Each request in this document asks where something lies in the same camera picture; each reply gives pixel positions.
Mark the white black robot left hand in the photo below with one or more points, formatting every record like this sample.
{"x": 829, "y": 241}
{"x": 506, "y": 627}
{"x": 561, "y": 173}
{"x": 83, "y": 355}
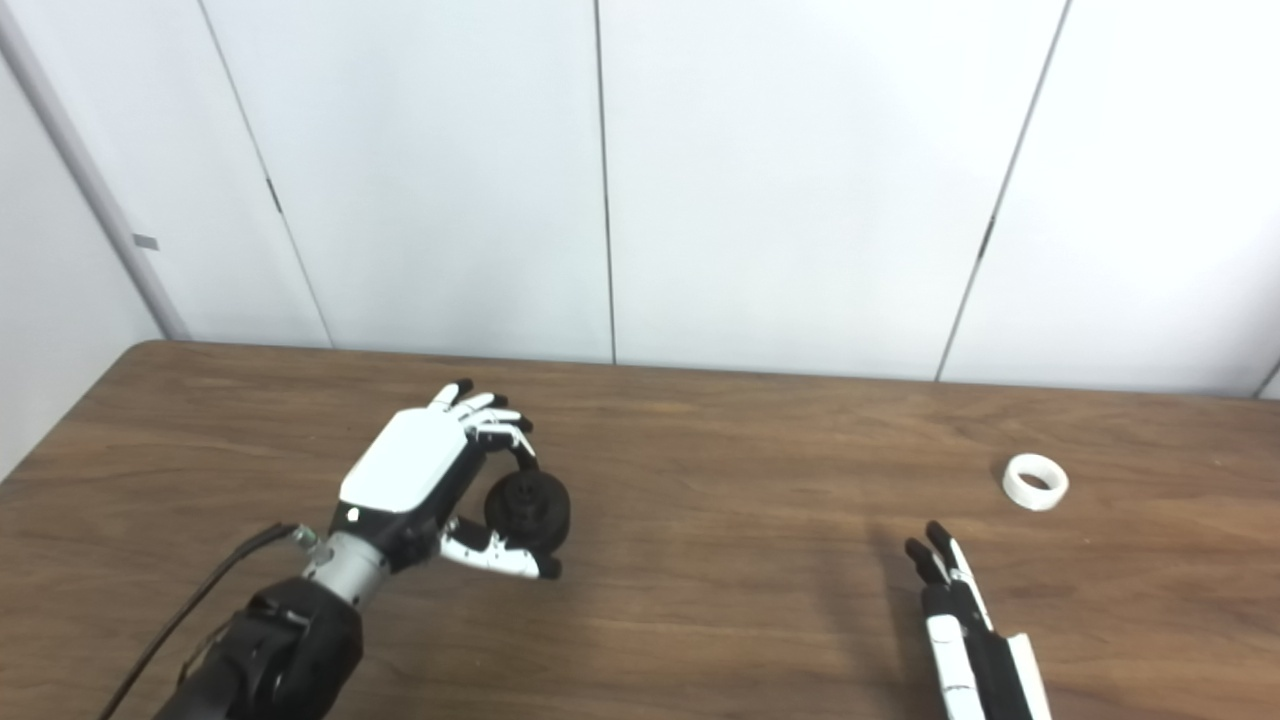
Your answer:
{"x": 405, "y": 465}

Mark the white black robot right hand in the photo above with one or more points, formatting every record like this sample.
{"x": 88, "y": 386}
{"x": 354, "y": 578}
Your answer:
{"x": 950, "y": 650}

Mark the round black plastic part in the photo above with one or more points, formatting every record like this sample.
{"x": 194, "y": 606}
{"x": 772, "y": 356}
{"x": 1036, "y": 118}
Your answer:
{"x": 535, "y": 510}

